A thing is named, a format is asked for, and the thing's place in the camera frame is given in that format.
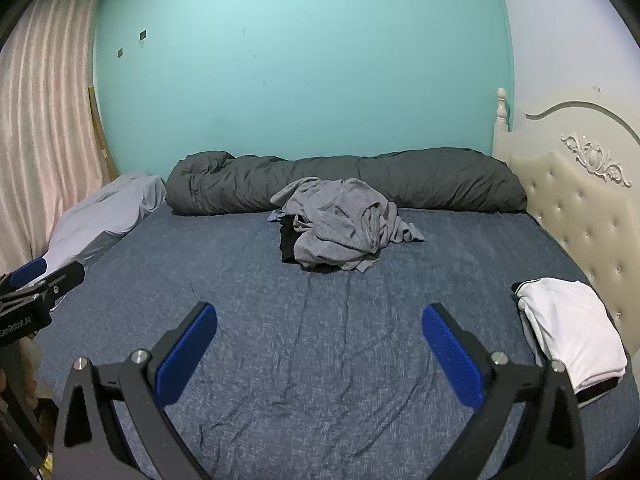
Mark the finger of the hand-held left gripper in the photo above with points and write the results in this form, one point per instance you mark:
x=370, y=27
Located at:
x=62, y=280
x=27, y=270

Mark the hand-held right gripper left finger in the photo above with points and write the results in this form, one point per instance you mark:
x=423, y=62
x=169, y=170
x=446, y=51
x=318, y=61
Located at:
x=187, y=355

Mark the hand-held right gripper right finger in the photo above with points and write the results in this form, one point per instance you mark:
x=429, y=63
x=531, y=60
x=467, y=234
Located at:
x=450, y=355

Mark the grey long-sleeve shirt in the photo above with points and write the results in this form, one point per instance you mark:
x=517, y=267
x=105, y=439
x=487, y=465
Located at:
x=340, y=200

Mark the light grey pillow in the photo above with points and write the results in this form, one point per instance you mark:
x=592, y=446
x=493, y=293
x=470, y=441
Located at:
x=110, y=205

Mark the blue patterned bed sheet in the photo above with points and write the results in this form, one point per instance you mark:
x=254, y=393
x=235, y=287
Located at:
x=325, y=360

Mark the pink striped curtain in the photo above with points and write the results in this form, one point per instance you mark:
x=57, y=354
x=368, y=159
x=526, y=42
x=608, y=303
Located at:
x=45, y=135

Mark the black crumpled garment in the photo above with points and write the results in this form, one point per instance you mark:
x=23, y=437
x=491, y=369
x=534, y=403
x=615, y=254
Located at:
x=287, y=245

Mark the light grey crumpled garment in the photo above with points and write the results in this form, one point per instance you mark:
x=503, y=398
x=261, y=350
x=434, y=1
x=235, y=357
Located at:
x=325, y=252

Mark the pale blue garment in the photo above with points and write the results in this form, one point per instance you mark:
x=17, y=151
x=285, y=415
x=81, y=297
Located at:
x=275, y=216

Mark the dark grey duvet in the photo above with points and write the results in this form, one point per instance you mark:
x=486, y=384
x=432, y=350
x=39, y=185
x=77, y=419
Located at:
x=425, y=180

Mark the cream tufted headboard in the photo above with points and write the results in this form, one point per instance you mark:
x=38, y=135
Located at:
x=575, y=200

